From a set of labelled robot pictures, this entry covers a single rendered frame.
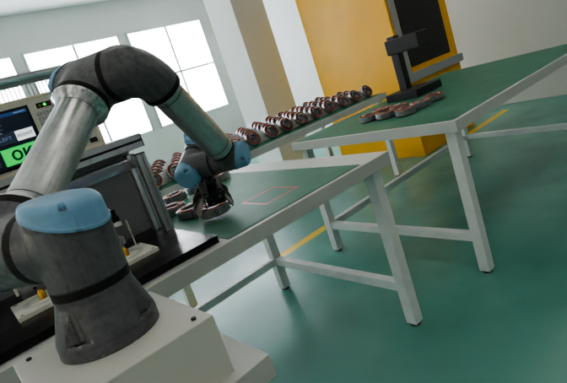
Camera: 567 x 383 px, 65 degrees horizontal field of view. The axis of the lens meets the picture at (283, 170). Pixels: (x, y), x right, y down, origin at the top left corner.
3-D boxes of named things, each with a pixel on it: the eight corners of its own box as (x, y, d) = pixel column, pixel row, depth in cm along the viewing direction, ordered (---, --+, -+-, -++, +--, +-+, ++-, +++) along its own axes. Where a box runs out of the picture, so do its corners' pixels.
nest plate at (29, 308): (79, 292, 120) (78, 288, 120) (19, 323, 111) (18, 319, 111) (67, 283, 132) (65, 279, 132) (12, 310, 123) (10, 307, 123)
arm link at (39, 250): (94, 289, 60) (57, 196, 58) (20, 302, 65) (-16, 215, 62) (143, 253, 72) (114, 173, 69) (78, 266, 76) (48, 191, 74)
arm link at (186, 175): (201, 164, 121) (210, 140, 129) (166, 173, 125) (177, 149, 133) (214, 185, 126) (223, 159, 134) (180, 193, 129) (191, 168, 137)
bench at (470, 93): (615, 143, 308) (596, 36, 294) (494, 279, 200) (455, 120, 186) (467, 154, 395) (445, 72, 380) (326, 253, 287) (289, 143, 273)
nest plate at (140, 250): (159, 250, 134) (158, 246, 134) (112, 275, 125) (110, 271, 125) (141, 245, 146) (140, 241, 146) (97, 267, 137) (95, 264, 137)
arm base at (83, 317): (172, 320, 67) (150, 261, 66) (68, 379, 59) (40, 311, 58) (143, 299, 80) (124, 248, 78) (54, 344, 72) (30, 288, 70)
